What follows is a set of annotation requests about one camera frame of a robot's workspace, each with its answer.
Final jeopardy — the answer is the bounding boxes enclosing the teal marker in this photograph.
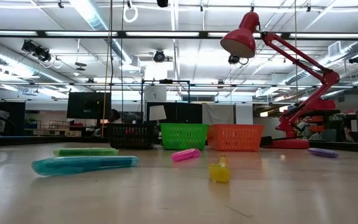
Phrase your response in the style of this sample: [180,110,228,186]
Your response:
[30,155,140,177]

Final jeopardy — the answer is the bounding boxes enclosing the black cabinet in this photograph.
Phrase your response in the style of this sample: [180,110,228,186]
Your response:
[146,101,203,124]

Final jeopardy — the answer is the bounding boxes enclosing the white board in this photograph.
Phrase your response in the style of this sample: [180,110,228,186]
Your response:
[149,105,168,122]

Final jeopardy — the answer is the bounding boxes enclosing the green plastic basket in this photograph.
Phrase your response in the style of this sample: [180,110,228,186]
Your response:
[159,123,210,151]

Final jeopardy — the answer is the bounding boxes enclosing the pink marker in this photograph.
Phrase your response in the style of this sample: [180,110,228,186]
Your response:
[170,147,201,163]

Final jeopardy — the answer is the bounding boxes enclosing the white panel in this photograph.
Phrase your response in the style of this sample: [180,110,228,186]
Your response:
[201,103,254,125]

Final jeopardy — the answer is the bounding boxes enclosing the black plastic basket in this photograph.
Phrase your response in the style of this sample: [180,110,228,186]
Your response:
[106,123,155,150]

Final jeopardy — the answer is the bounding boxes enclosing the orange plastic basket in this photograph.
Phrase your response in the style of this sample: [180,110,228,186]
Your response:
[206,124,265,152]

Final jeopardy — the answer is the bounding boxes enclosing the yellow marker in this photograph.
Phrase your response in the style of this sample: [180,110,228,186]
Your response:
[209,154,231,184]

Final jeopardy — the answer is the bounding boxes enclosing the black monitor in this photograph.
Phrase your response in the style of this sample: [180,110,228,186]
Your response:
[67,91,112,120]

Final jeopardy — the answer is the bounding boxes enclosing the red desk lamp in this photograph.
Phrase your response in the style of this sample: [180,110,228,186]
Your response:
[219,11,341,149]

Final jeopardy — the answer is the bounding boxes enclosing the black overhead light bar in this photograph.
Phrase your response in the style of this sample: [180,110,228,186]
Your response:
[0,29,358,40]

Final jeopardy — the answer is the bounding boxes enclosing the green marker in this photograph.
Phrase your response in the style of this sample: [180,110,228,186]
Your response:
[53,147,120,157]

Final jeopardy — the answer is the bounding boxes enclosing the purple marker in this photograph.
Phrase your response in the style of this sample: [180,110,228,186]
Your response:
[307,147,339,159]

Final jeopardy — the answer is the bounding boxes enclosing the black ceiling spotlights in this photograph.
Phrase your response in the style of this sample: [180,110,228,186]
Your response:
[21,39,53,63]

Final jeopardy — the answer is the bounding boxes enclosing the black background rig frame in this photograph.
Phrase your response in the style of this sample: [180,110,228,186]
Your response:
[140,79,191,125]

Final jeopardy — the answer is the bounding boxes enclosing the black hanging cable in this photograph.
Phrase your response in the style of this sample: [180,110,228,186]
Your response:
[108,0,114,94]
[120,0,125,113]

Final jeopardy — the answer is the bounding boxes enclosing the yellow hanging cable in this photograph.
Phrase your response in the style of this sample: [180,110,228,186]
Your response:
[101,30,110,138]

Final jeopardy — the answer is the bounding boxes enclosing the white cable ring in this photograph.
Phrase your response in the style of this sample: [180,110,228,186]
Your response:
[123,6,139,24]

